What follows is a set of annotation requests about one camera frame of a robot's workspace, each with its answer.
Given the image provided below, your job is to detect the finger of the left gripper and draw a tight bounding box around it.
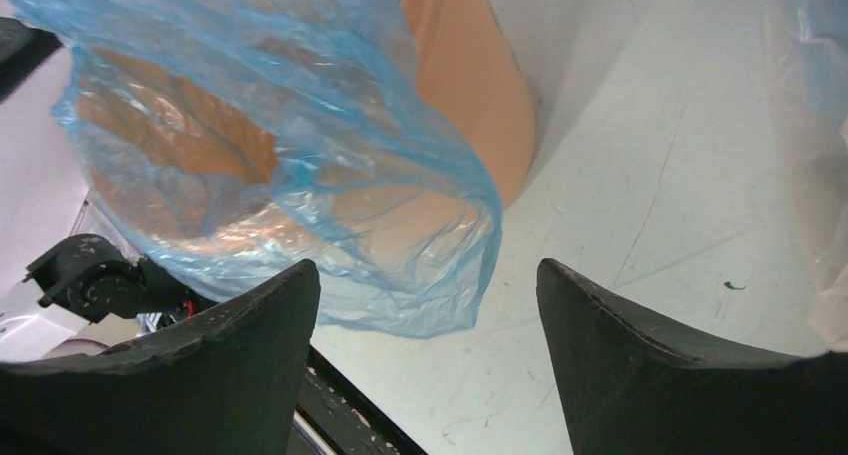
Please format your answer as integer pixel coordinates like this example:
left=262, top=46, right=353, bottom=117
left=1, top=17, right=63, bottom=102

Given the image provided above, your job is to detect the blue plastic trash bag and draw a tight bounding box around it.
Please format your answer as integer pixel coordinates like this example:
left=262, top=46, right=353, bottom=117
left=9, top=0, right=502, bottom=339

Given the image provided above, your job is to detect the orange plastic trash bin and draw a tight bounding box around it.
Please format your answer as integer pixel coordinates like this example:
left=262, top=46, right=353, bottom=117
left=72, top=0, right=538, bottom=268

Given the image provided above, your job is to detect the translucent white plastic bag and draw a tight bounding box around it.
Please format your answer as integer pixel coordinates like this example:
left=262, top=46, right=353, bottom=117
left=762, top=0, right=847, bottom=352

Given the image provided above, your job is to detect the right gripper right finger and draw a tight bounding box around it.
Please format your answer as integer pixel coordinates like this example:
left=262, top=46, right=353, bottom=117
left=536, top=258, right=847, bottom=454

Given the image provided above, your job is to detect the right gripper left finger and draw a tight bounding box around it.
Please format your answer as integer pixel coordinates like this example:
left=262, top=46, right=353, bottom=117
left=1, top=260, right=320, bottom=454

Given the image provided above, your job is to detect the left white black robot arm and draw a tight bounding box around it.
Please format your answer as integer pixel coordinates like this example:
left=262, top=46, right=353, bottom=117
left=1, top=233, right=202, bottom=363

